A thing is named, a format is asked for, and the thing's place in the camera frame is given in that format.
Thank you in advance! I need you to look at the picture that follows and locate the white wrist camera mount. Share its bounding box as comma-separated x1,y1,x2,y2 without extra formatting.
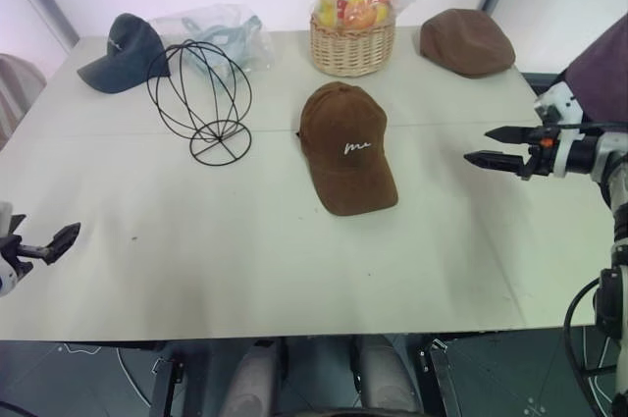
0,200,22,298
533,81,586,177

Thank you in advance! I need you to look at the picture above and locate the black wire hat stand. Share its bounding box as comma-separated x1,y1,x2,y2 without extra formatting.
146,40,254,167

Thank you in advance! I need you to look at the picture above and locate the dark grey baseball cap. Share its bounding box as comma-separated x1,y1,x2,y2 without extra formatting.
77,13,172,95

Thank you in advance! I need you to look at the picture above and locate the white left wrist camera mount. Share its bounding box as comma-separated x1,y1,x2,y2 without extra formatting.
0,200,22,298

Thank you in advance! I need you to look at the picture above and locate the striped fabric chair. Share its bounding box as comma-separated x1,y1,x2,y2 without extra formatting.
0,53,48,149

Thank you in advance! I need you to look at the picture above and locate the brown flat cap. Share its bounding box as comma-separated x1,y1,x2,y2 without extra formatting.
419,8,517,80

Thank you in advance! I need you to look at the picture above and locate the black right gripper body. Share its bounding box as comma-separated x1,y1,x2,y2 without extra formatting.
519,125,561,182

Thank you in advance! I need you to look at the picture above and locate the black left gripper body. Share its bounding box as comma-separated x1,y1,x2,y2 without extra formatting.
0,234,46,272

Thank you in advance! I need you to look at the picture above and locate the clear plastic bag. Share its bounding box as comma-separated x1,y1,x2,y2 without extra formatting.
148,3,275,77

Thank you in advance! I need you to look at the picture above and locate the woven wicker basket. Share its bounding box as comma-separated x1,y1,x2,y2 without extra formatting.
309,12,397,78

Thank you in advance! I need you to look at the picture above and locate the grey rounded shape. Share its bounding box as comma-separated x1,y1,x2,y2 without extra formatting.
350,335,421,417
226,343,284,417

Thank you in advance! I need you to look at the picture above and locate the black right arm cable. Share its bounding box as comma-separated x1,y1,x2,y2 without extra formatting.
562,276,620,417

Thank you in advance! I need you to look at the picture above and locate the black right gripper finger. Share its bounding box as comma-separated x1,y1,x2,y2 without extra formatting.
484,125,534,145
463,150,531,178

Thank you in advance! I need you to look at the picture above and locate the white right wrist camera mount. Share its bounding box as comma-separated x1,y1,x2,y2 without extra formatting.
533,81,586,177

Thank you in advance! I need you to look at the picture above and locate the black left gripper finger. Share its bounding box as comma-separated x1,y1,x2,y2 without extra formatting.
8,213,27,242
40,221,82,267

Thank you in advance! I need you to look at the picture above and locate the black metal table leg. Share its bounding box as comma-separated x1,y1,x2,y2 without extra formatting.
149,351,188,417
415,337,470,417

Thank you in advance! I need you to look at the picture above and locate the brown corduroy baseball cap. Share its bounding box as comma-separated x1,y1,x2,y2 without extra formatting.
295,81,399,218

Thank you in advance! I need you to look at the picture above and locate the dark purple chair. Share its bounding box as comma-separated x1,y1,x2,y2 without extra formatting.
562,12,628,125

